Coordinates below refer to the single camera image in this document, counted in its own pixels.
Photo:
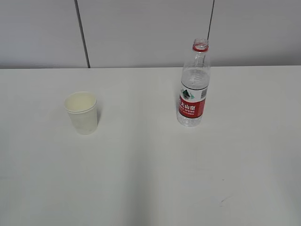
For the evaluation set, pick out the clear plastic water bottle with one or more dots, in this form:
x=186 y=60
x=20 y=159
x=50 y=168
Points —
x=194 y=84

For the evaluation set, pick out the white paper cup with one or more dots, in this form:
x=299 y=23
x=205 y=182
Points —
x=82 y=110

